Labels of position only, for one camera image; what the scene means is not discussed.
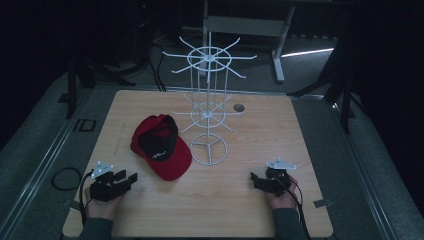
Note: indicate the person's left hand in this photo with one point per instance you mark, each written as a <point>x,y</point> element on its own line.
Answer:
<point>101,208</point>

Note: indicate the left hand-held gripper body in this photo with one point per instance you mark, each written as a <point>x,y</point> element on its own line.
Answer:
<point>104,190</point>

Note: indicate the black tripod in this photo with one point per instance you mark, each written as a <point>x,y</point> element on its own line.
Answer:
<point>71,90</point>
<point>345,100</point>

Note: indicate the grey metal stand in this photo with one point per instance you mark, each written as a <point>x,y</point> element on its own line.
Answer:
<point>246,26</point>

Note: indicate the metal floor rail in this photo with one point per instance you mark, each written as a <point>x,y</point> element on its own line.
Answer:
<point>363,173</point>
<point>43,156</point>

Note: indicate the red and black cap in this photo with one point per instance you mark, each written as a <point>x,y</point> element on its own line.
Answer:
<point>168,158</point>

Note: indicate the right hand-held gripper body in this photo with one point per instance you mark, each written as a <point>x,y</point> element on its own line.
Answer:
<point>278,181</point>

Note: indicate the person's right hand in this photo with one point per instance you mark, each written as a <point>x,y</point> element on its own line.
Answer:
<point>283,201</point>

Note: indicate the grey table grommet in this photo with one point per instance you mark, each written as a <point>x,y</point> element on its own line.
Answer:
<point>239,107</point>

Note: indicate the grey tape strip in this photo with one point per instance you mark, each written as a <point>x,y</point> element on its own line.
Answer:
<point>75,205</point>
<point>322,203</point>

